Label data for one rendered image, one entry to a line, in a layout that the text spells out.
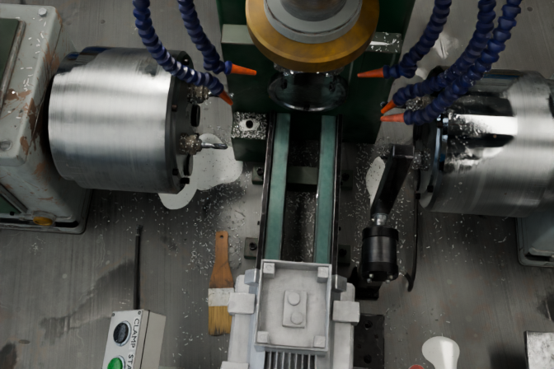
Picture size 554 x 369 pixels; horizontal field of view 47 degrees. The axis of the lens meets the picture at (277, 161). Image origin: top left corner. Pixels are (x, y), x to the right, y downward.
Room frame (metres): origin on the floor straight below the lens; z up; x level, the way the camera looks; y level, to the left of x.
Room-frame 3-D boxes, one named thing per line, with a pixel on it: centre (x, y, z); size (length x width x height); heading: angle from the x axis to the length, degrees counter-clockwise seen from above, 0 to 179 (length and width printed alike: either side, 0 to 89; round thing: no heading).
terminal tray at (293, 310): (0.18, -0.02, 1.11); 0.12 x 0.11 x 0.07; 173
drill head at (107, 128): (0.54, 0.30, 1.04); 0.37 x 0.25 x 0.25; 84
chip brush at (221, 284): (0.30, 0.12, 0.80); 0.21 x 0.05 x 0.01; 0
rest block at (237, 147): (0.58, 0.05, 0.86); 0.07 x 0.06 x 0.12; 84
